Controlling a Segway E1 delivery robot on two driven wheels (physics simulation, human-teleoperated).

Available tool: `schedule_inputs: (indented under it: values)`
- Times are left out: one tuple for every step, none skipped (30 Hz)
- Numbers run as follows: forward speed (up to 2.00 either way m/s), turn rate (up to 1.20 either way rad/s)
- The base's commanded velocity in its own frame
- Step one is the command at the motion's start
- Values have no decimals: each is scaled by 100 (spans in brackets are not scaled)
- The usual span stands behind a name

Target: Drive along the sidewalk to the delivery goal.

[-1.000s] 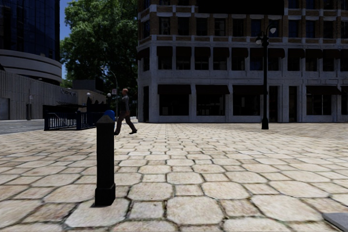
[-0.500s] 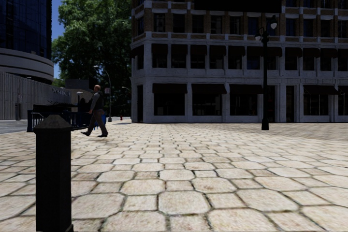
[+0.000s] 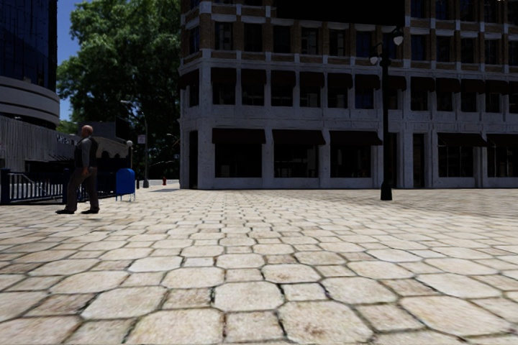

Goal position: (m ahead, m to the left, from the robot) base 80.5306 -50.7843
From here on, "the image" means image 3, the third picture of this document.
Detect dark building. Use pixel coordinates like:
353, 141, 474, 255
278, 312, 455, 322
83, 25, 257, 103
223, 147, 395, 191
78, 117, 132, 173

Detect blue letter box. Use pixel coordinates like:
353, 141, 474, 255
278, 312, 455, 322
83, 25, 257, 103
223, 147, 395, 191
115, 167, 137, 202

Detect black street lamp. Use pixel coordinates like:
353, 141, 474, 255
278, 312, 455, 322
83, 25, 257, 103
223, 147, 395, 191
369, 27, 405, 201

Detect trees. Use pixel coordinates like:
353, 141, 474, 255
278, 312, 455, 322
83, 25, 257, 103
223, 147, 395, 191
55, 0, 182, 180

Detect dark stairway railing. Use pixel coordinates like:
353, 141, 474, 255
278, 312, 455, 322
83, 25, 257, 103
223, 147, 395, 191
0, 139, 135, 206

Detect person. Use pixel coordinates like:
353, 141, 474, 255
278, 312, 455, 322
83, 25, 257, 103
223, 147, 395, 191
55, 124, 101, 215

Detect glass tower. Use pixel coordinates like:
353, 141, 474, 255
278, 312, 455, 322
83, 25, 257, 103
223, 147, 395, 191
0, 0, 81, 186

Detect grey street lamp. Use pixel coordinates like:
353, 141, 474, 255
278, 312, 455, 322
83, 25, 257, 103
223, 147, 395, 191
120, 100, 150, 189

